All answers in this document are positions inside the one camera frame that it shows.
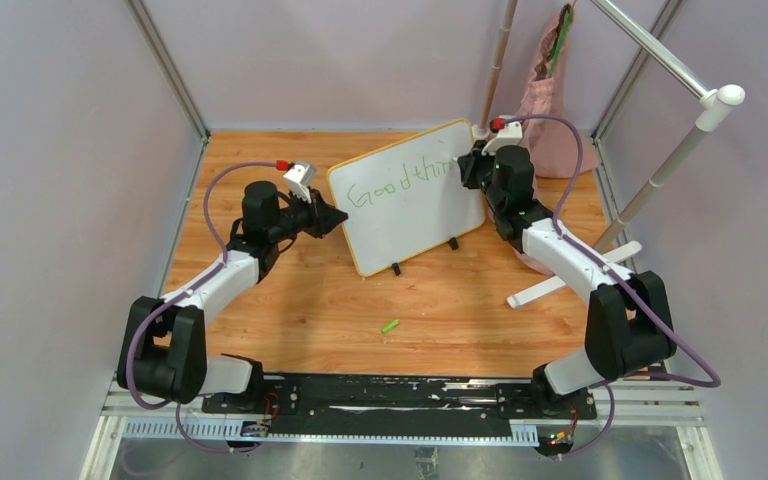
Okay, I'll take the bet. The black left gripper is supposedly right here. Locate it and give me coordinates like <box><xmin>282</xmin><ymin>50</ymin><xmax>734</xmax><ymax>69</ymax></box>
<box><xmin>269</xmin><ymin>186</ymin><xmax>346</xmax><ymax>243</ymax></box>

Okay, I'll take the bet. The yellow framed whiteboard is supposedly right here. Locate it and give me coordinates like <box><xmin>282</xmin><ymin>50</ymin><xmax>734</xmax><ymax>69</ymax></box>
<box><xmin>326</xmin><ymin>119</ymin><xmax>486</xmax><ymax>277</ymax></box>

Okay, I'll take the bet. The green marker cap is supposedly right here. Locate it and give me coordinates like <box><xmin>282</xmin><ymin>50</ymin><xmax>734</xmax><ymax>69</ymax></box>
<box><xmin>381</xmin><ymin>319</ymin><xmax>400</xmax><ymax>334</ymax></box>

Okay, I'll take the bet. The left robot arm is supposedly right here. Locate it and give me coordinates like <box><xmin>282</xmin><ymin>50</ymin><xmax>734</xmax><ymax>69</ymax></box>
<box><xmin>116</xmin><ymin>181</ymin><xmax>348</xmax><ymax>413</ymax></box>

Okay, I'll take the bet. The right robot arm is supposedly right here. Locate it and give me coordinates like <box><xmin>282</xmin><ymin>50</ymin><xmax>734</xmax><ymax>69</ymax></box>
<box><xmin>457</xmin><ymin>140</ymin><xmax>677</xmax><ymax>418</ymax></box>

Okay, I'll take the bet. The pink cloth bag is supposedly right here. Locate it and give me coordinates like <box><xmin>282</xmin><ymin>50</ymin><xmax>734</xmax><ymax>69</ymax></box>
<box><xmin>517</xmin><ymin>3</ymin><xmax>599</xmax><ymax>179</ymax></box>

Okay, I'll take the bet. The wooden rack pole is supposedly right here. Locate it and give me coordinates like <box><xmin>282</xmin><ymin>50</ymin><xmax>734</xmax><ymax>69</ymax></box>
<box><xmin>473</xmin><ymin>0</ymin><xmax>519</xmax><ymax>139</ymax></box>

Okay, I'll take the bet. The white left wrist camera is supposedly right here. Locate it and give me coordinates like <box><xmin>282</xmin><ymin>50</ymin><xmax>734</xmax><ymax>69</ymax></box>
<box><xmin>283</xmin><ymin>161</ymin><xmax>317</xmax><ymax>203</ymax></box>

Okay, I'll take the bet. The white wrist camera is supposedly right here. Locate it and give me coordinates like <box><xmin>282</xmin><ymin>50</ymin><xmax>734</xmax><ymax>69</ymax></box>
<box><xmin>283</xmin><ymin>161</ymin><xmax>317</xmax><ymax>203</ymax></box>
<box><xmin>481</xmin><ymin>117</ymin><xmax>523</xmax><ymax>156</ymax></box>

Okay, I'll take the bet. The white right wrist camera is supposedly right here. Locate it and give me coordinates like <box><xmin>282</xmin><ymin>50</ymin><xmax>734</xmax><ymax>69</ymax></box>
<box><xmin>481</xmin><ymin>117</ymin><xmax>523</xmax><ymax>156</ymax></box>

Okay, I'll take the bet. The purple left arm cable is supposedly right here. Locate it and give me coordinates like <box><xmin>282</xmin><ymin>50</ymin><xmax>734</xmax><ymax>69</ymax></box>
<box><xmin>125</xmin><ymin>158</ymin><xmax>293</xmax><ymax>456</ymax></box>

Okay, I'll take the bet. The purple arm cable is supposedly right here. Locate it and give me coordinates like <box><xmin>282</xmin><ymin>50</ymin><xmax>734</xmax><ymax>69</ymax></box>
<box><xmin>125</xmin><ymin>158</ymin><xmax>293</xmax><ymax>456</ymax></box>
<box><xmin>489</xmin><ymin>114</ymin><xmax>723</xmax><ymax>460</ymax></box>

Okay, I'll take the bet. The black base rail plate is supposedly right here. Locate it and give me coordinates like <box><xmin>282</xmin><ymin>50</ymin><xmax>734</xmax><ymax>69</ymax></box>
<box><xmin>201</xmin><ymin>372</ymin><xmax>596</xmax><ymax>440</ymax></box>

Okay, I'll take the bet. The white clothes rack frame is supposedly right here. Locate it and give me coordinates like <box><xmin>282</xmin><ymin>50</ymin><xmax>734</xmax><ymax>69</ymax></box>
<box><xmin>471</xmin><ymin>0</ymin><xmax>747</xmax><ymax>310</ymax></box>

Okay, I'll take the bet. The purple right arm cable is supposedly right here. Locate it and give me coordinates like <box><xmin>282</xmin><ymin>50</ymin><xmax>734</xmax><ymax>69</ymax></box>
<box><xmin>489</xmin><ymin>114</ymin><xmax>723</xmax><ymax>460</ymax></box>

